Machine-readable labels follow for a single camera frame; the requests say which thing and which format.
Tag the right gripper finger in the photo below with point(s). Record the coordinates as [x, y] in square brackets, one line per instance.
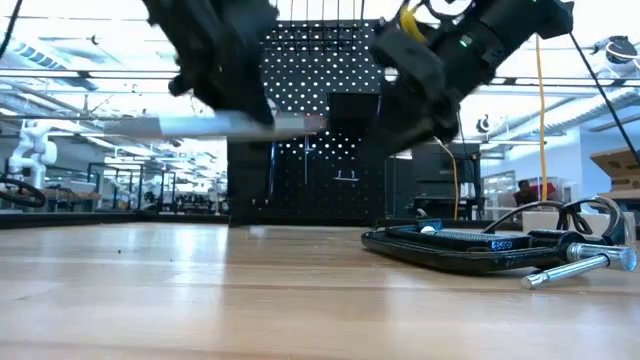
[400, 125]

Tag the blue spirit level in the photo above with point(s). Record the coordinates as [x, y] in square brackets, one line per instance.
[210, 126]

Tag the black C-clamp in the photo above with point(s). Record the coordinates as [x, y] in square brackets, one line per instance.
[450, 260]

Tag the black safety glasses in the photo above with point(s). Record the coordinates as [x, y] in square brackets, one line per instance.
[565, 215]

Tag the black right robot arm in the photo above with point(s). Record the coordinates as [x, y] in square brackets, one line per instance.
[500, 35]

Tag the short black pegboard bin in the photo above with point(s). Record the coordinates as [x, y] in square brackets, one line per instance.
[352, 107]

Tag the black cabinet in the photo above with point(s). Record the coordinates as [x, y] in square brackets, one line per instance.
[435, 170]

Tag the silver double-prong pegboard hook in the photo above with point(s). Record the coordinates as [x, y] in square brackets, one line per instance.
[349, 179]

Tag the black perforated pegboard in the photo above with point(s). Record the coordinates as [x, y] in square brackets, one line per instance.
[320, 200]

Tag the tall black pegboard bin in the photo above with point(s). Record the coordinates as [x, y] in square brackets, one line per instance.
[250, 190]

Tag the person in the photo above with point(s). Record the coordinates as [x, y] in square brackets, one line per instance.
[525, 192]

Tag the thin black pole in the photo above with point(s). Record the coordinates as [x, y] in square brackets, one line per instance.
[605, 95]

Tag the white robot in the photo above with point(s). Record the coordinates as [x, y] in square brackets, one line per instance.
[32, 150]

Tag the brown cardboard box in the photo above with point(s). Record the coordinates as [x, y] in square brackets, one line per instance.
[617, 165]

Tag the black frame workbench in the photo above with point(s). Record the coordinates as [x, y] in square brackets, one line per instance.
[150, 205]

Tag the black aluminium table frame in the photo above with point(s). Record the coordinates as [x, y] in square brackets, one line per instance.
[100, 218]

